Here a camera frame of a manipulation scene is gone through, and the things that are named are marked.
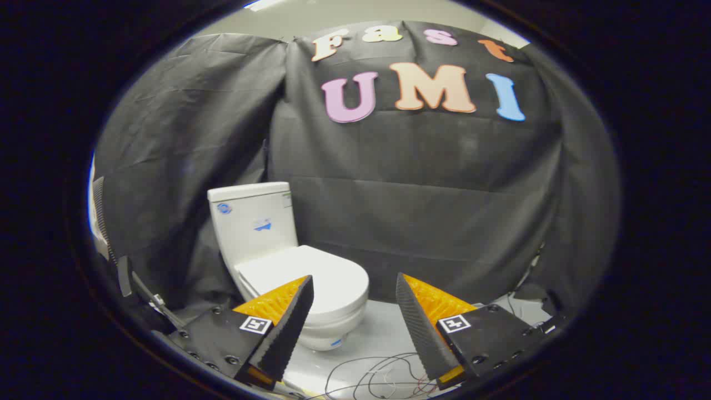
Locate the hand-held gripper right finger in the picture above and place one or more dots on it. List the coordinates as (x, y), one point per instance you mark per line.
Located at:
(419, 328)

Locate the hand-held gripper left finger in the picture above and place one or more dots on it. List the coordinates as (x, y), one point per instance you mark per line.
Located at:
(289, 328)

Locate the white toilet lid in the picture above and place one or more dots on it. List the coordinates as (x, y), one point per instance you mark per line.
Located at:
(333, 278)

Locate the white toilet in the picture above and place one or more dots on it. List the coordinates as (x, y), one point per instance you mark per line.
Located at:
(250, 222)

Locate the black backdrop cloth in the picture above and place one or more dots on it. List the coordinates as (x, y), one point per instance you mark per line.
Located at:
(416, 183)

